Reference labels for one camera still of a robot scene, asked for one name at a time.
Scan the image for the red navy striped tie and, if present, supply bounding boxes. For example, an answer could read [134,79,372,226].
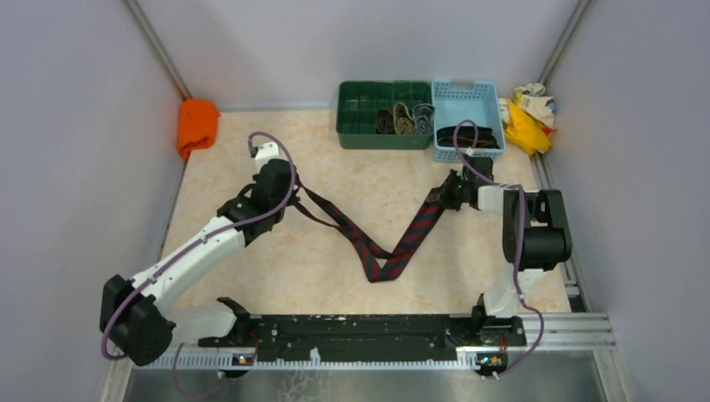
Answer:
[292,183,448,284]

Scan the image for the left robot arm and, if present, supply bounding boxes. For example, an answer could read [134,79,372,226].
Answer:
[100,158,298,366]

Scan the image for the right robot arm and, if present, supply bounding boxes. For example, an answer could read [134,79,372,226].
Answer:
[428,157,573,345]

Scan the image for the black tie in basket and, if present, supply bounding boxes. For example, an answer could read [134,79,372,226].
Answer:
[435,126,500,149]

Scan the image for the grey rolled tie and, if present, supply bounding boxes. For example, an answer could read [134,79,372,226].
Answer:
[411,103,435,135]

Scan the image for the olive rolled tie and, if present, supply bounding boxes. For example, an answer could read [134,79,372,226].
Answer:
[393,101,415,135]

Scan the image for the yellow crumpled cloth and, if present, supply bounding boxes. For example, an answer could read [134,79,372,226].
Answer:
[504,100,553,156]

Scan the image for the light blue plastic basket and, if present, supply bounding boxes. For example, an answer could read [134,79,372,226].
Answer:
[431,80,506,162]

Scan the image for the dark brown rolled tie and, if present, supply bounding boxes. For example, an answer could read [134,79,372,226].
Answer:
[375,108,394,134]

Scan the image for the orange folded cloth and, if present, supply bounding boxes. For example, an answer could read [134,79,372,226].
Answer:
[176,99,220,162]

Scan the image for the white patterned crumpled cloth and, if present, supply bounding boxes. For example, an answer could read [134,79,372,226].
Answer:
[498,82,557,129]

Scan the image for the green compartment organizer tray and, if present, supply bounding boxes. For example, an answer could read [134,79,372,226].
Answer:
[336,80,433,151]

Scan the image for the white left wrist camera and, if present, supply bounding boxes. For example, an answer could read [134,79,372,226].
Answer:
[252,142,280,169]

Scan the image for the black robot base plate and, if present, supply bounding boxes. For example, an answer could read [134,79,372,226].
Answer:
[198,314,527,363]

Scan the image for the white slotted cable duct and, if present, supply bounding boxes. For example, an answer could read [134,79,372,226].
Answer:
[144,349,481,372]

